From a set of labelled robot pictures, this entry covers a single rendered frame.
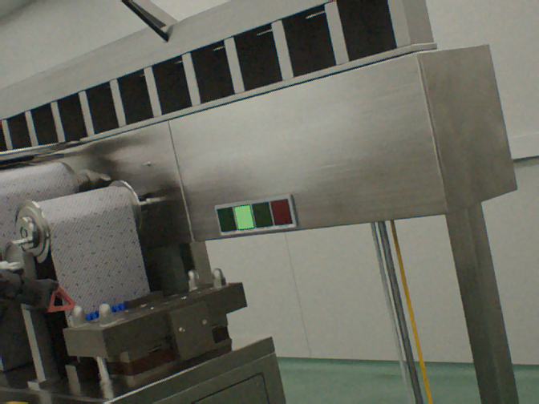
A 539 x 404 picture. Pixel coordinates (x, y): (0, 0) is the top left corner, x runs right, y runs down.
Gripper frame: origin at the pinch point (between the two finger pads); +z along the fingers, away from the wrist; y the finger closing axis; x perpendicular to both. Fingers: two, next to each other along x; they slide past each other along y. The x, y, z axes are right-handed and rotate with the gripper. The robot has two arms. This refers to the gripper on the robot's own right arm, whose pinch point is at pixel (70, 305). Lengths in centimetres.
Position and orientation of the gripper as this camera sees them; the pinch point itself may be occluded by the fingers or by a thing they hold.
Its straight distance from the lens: 209.6
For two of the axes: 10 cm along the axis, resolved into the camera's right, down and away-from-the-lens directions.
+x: 1.8, -9.4, 3.0
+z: 7.2, 3.3, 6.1
